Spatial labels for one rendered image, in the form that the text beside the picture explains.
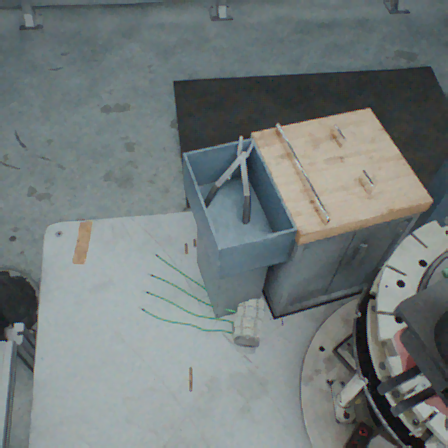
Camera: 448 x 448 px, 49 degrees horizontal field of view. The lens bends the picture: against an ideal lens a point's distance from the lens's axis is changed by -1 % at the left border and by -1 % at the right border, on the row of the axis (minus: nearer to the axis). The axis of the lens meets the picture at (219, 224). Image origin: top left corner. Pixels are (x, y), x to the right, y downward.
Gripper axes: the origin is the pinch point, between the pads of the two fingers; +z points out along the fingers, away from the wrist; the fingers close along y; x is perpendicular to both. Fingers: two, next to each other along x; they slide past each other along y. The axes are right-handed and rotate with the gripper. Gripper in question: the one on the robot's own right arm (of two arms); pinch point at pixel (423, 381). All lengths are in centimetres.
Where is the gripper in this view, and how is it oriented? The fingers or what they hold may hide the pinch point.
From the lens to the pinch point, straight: 49.1
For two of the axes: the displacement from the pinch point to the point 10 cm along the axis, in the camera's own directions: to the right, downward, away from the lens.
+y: 4.5, 7.5, -4.8
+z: -0.6, 5.6, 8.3
